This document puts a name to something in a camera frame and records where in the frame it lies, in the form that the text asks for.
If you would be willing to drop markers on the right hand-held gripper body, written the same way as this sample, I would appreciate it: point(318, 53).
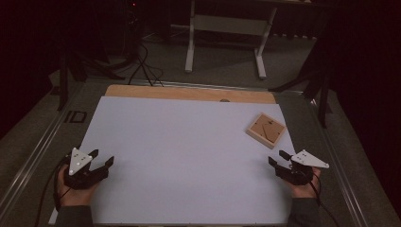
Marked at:
point(307, 159)

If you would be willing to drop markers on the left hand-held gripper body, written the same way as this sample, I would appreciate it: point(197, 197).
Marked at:
point(77, 159)

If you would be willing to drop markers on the small wooden block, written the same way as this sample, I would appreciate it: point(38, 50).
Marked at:
point(266, 130)

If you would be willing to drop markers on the person's right hand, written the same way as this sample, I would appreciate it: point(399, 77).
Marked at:
point(304, 191)

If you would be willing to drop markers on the person's left hand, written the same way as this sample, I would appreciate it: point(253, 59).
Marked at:
point(74, 197)

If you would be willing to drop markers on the black tripod stand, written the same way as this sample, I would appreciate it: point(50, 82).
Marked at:
point(78, 67)
point(321, 85)

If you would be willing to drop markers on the white table mat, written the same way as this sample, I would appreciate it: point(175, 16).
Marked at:
point(186, 157)

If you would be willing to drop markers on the dark curtain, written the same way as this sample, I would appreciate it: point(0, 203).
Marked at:
point(369, 78)
point(25, 47)

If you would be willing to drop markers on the metal floor rail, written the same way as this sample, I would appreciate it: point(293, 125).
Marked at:
point(34, 151)
point(201, 85)
point(340, 167)

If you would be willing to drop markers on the white metal desk frame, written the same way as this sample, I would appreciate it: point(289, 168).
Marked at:
point(227, 24)

